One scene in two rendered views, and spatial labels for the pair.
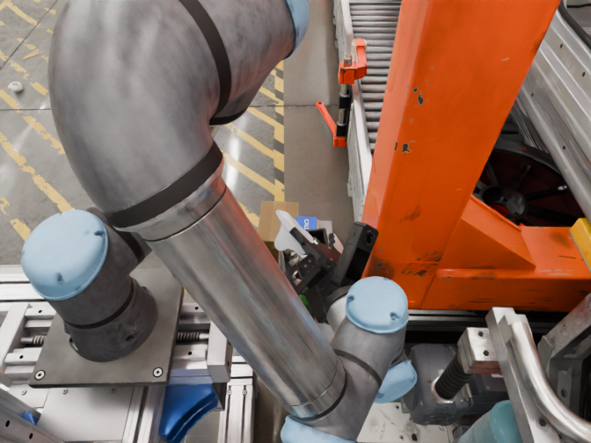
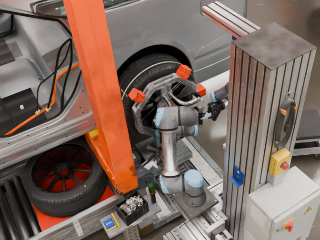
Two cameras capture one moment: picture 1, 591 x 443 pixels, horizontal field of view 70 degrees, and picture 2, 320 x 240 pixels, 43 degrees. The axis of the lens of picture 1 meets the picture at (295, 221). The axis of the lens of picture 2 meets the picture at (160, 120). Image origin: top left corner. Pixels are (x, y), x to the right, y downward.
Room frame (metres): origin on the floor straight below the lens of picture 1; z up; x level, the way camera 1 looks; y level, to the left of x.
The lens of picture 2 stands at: (1.17, 1.61, 3.05)
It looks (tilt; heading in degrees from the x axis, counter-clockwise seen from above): 45 degrees down; 244
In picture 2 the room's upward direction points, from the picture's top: 6 degrees counter-clockwise
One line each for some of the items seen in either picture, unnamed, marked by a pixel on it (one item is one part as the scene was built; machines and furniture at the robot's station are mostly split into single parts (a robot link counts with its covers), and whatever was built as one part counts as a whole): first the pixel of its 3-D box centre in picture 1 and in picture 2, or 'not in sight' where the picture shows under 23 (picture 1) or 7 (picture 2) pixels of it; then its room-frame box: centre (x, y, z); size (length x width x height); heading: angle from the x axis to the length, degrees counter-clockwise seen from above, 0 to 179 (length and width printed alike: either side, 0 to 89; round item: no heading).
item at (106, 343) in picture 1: (104, 306); (194, 193); (0.35, 0.32, 0.87); 0.15 x 0.15 x 0.10
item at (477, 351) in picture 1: (497, 351); not in sight; (0.25, -0.29, 0.93); 0.09 x 0.05 x 0.05; 89
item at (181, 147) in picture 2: not in sight; (160, 138); (0.07, -0.66, 0.32); 0.40 x 0.30 x 0.28; 179
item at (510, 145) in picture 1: (492, 220); (66, 175); (0.95, -0.69, 0.39); 0.66 x 0.66 x 0.24
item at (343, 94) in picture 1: (344, 104); not in sight; (1.78, -0.24, 0.30); 0.09 x 0.05 x 0.50; 179
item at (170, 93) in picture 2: not in sight; (184, 93); (-0.02, -0.36, 1.03); 0.19 x 0.18 x 0.11; 89
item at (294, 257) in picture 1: (306, 268); (132, 207); (0.66, -0.03, 0.51); 0.20 x 0.14 x 0.13; 8
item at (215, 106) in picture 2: not in sight; (215, 107); (-0.23, -0.25, 0.86); 0.12 x 0.08 x 0.09; 179
